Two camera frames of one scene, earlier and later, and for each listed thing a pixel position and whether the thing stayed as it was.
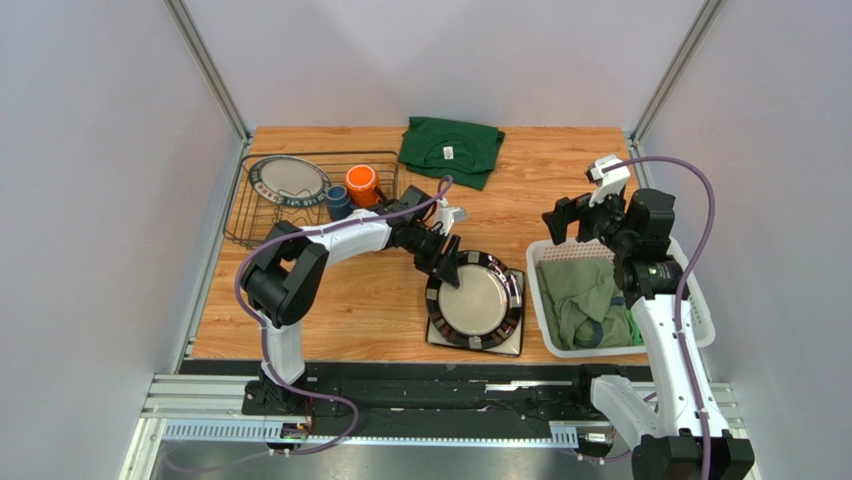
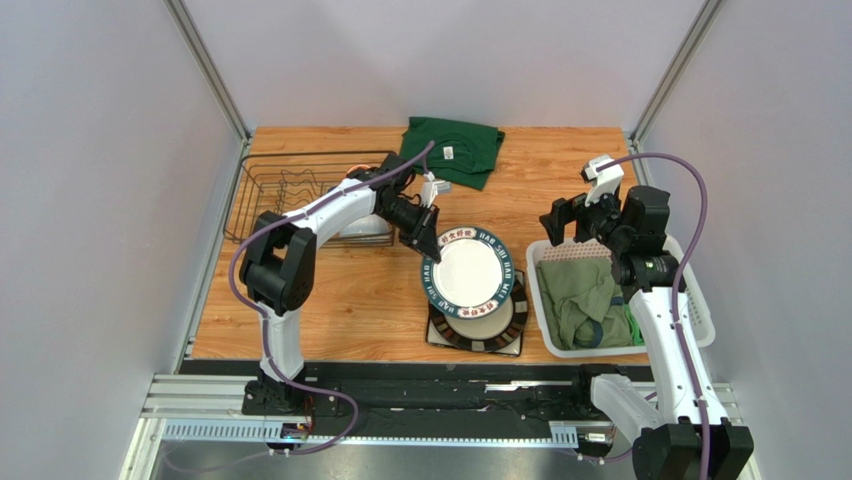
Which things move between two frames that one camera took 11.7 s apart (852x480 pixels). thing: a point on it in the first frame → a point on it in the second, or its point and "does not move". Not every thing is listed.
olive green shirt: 582,303 does not move
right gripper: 570,216 does not move
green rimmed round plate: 290,181 → 476,274
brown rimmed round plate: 483,311 does not move
